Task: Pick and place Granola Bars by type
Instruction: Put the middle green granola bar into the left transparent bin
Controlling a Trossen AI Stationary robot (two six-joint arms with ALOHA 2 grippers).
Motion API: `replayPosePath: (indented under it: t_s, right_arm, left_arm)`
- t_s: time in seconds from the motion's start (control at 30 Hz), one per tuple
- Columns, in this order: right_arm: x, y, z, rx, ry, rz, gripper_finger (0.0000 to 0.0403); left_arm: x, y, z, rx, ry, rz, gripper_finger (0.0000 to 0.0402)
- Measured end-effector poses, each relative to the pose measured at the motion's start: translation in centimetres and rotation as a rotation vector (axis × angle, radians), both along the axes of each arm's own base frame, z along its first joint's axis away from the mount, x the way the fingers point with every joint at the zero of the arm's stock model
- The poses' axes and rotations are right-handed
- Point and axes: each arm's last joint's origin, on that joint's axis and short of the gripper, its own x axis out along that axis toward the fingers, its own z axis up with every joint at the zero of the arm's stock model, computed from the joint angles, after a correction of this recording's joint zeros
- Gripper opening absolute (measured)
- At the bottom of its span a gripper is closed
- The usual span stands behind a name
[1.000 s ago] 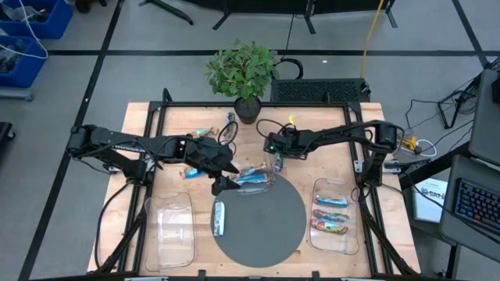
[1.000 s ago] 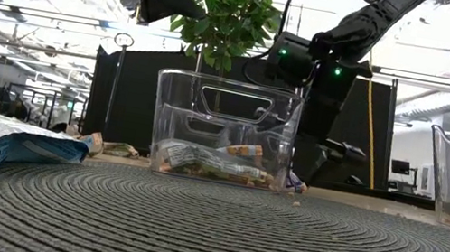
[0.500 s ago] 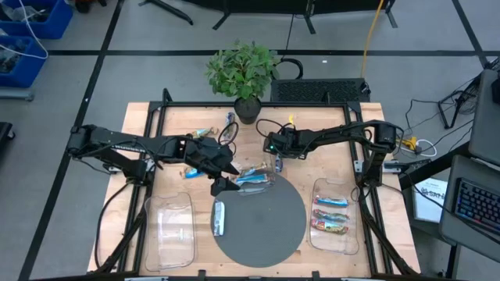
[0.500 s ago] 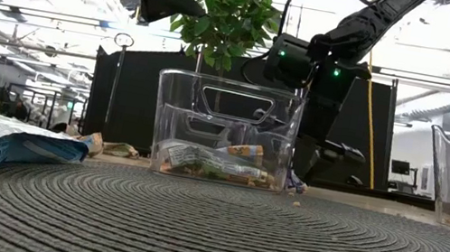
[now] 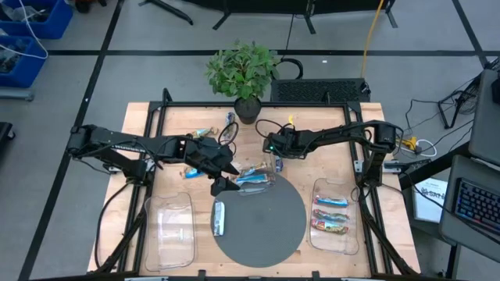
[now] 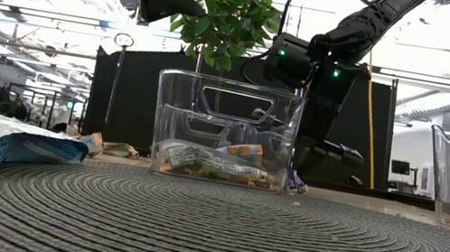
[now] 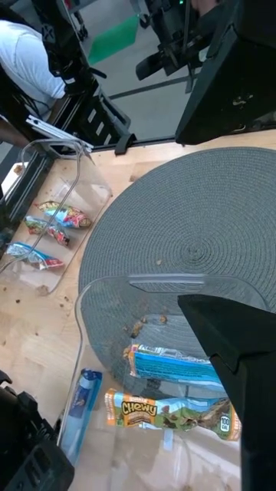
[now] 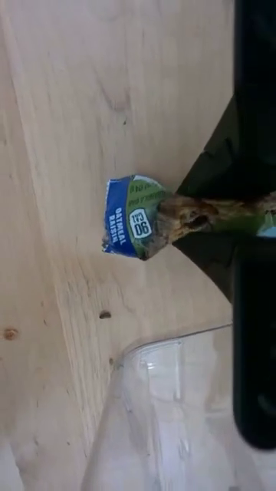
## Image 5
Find white printed sheet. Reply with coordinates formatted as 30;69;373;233
412;177;449;224

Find green and blue granola bar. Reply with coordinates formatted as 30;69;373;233
312;208;351;222

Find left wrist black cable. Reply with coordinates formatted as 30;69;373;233
217;121;240;155

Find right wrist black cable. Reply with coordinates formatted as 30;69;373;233
255;119;295;138

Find grey keyboard tray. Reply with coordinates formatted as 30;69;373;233
439;155;500;263

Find black pole stand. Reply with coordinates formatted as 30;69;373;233
138;0;195;27

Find black floor cable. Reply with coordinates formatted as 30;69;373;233
404;97;473;138

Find black arm base cable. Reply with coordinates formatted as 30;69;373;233
95;181;132;270

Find green and beige granola bar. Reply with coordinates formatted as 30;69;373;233
190;126;220;139

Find clear plastic bin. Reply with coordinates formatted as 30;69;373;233
233;154;277;196
308;178;360;257
144;190;198;272

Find grey cart base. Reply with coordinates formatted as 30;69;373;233
0;86;35;102

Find black partition screen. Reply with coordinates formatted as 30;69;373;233
183;0;399;35

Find blue granola bar red ends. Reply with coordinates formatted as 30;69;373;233
314;195;349;208

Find blue storage crate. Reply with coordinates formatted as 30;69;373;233
0;0;74;40
0;35;48;89

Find yellow hanging cable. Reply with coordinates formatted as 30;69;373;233
359;0;386;79

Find black looped cable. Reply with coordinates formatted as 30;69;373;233
273;15;305;81

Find green potted plant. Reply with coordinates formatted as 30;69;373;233
205;38;281;126

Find black backlit keyboard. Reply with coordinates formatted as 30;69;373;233
455;177;500;235

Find black metal rig frame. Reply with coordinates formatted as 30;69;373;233
87;87;421;276

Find black equipment piece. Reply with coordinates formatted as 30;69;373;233
0;121;16;153

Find white looped cable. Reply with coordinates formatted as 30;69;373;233
416;138;438;158

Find round grey woven placemat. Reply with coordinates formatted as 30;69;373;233
210;173;308;269

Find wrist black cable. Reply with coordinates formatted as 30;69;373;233
217;121;240;155
255;119;295;138

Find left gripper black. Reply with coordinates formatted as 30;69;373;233
182;135;241;197

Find dark green granola bar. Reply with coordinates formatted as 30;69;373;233
224;112;238;133

